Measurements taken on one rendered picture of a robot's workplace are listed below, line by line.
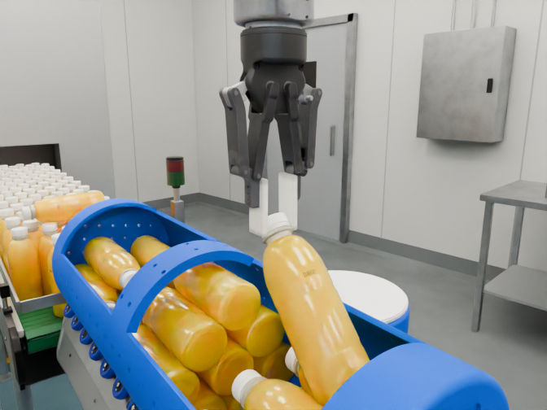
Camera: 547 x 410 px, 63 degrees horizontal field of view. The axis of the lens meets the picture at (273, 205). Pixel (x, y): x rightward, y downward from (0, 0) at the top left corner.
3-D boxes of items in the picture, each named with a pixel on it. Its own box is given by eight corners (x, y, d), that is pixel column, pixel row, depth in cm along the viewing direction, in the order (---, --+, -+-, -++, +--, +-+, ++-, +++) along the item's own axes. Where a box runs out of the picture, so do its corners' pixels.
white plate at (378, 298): (400, 334, 82) (400, 340, 83) (413, 279, 107) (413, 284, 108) (262, 308, 92) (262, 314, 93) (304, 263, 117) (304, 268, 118)
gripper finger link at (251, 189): (260, 164, 51) (238, 167, 50) (260, 207, 52) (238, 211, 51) (252, 163, 52) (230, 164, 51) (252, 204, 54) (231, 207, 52)
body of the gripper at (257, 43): (262, 20, 44) (262, 115, 47) (324, 28, 49) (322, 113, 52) (223, 28, 50) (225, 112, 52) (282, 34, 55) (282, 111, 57)
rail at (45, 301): (22, 313, 109) (20, 302, 108) (21, 312, 109) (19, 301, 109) (174, 275, 132) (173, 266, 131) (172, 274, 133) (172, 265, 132)
